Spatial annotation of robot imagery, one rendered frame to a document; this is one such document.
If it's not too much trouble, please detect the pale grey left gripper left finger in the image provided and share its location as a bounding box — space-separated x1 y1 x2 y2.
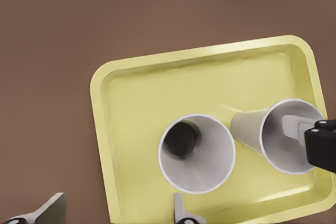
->
2 192 67 224

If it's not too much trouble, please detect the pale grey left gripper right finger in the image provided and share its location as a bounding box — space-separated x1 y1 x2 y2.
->
173 193 208 224

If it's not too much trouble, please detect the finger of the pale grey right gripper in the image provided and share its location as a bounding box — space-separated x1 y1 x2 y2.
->
281 114 319 142

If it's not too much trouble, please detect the white IKEA cup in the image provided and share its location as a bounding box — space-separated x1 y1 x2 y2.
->
230 98 328 175
157 113 236 195

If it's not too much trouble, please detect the yellow rectangular tray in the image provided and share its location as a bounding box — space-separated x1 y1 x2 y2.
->
89 34 334 224

